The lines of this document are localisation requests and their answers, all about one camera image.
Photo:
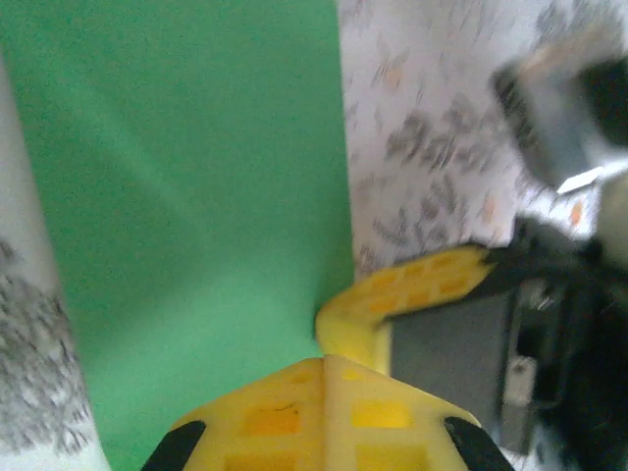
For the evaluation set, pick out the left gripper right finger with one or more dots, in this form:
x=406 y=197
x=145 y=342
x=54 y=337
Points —
x=382 y=422

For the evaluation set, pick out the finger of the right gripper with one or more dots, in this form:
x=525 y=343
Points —
x=407 y=289

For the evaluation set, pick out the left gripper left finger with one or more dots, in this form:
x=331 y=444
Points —
x=275 y=422

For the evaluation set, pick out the green paper sheet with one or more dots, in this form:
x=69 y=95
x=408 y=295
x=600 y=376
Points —
x=196 y=172

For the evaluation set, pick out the floral table cover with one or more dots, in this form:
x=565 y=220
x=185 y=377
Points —
x=432 y=122

